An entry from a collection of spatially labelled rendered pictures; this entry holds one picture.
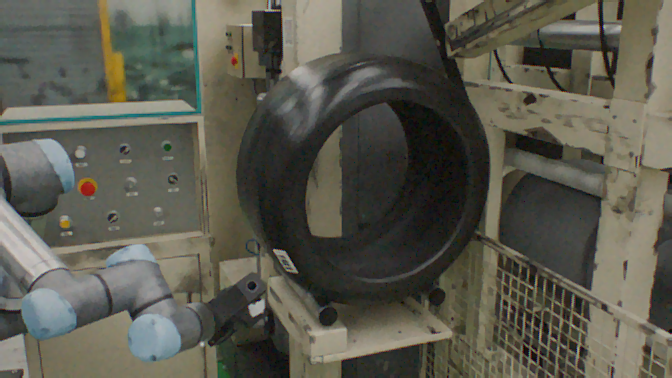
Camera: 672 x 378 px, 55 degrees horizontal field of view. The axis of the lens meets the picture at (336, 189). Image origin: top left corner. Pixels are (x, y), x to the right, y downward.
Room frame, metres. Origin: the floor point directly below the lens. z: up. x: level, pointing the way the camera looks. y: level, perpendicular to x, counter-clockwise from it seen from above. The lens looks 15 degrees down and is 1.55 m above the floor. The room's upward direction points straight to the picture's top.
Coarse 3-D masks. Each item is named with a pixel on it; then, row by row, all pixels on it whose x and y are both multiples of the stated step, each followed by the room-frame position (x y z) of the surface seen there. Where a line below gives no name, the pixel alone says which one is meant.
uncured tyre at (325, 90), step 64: (320, 64) 1.43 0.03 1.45; (384, 64) 1.36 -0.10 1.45; (256, 128) 1.39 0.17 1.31; (320, 128) 1.27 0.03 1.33; (448, 128) 1.61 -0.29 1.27; (256, 192) 1.29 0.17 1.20; (448, 192) 1.61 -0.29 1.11; (320, 256) 1.27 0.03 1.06; (384, 256) 1.59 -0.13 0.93; (448, 256) 1.39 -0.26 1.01
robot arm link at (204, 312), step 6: (180, 306) 1.02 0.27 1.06; (192, 306) 1.01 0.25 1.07; (198, 306) 1.02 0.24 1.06; (204, 306) 1.03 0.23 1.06; (198, 312) 1.00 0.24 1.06; (204, 312) 1.01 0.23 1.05; (210, 312) 1.03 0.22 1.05; (204, 318) 1.00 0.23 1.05; (210, 318) 1.01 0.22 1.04; (204, 324) 0.99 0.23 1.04; (210, 324) 1.01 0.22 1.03; (204, 330) 0.99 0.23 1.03; (210, 330) 1.01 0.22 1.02; (204, 336) 0.99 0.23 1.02; (210, 336) 1.01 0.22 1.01; (204, 342) 1.00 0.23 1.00
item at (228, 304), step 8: (240, 280) 1.10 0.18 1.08; (248, 280) 1.10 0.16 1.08; (256, 280) 1.10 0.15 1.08; (232, 288) 1.09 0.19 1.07; (240, 288) 1.09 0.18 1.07; (248, 288) 1.09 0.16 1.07; (256, 288) 1.09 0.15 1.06; (264, 288) 1.09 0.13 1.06; (224, 296) 1.08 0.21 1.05; (232, 296) 1.08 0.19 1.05; (240, 296) 1.08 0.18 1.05; (248, 296) 1.08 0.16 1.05; (256, 296) 1.08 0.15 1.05; (216, 304) 1.07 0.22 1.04; (224, 304) 1.07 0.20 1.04; (232, 304) 1.07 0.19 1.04; (240, 304) 1.07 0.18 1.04; (248, 304) 1.08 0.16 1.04; (224, 312) 1.06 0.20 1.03; (232, 312) 1.06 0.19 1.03; (224, 320) 1.06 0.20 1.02
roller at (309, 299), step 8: (288, 280) 1.51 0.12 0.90; (296, 288) 1.45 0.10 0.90; (304, 296) 1.39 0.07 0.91; (312, 296) 1.37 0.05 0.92; (312, 304) 1.35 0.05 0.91; (320, 304) 1.33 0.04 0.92; (328, 304) 1.32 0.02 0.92; (312, 312) 1.34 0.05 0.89; (320, 312) 1.30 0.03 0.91; (328, 312) 1.30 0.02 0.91; (336, 312) 1.31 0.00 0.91; (320, 320) 1.30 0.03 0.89; (328, 320) 1.30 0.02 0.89
